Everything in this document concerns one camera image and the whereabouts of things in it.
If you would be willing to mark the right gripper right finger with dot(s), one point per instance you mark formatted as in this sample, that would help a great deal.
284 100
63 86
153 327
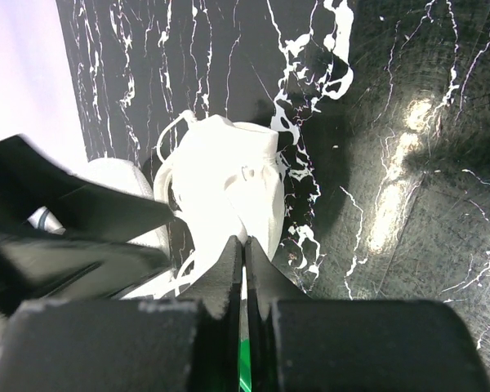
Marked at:
265 282

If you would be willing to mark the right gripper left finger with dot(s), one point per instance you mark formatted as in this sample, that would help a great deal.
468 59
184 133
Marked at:
219 289

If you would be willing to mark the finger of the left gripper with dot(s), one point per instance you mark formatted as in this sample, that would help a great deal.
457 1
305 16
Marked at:
29 181
34 265

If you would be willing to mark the white mesh laundry bag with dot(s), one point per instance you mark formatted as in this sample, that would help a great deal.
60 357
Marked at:
65 238

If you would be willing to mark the white bra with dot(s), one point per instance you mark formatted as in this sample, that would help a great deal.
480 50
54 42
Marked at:
222 180

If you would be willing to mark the green plastic bin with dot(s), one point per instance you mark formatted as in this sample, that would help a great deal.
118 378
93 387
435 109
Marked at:
244 362

